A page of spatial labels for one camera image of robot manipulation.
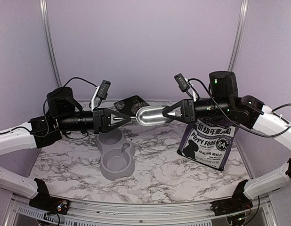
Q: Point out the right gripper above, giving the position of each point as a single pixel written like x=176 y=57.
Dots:
x=189 y=113

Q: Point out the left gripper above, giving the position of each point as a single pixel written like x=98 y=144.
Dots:
x=99 y=120

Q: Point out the metal food scoop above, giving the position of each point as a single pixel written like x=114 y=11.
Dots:
x=151 y=116

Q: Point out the grey double pet bowl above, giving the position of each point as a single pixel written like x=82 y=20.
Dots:
x=117 y=155

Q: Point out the purple pet food bag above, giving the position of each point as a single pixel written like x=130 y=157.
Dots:
x=208 y=142

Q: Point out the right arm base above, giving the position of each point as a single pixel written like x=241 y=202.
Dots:
x=228 y=206

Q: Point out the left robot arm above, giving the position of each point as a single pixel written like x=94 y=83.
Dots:
x=64 y=115

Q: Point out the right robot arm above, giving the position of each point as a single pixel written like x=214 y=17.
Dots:
x=247 y=113

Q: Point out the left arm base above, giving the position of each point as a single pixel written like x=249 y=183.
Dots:
x=51 y=205

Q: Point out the black floral square plate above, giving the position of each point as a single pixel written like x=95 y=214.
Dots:
x=130 y=105

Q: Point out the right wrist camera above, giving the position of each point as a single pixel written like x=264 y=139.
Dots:
x=184 y=86

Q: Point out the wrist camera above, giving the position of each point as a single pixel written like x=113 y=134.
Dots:
x=101 y=93
x=184 y=86

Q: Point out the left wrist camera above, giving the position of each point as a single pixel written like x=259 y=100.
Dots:
x=101 y=93

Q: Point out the front aluminium rail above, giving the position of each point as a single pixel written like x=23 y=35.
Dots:
x=88 y=213

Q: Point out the right aluminium frame post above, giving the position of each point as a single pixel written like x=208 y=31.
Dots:
x=239 y=34

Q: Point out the aluminium frame post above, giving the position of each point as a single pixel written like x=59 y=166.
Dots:
x=48 y=37
x=239 y=34

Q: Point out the left aluminium frame post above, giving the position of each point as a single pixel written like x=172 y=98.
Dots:
x=48 y=37

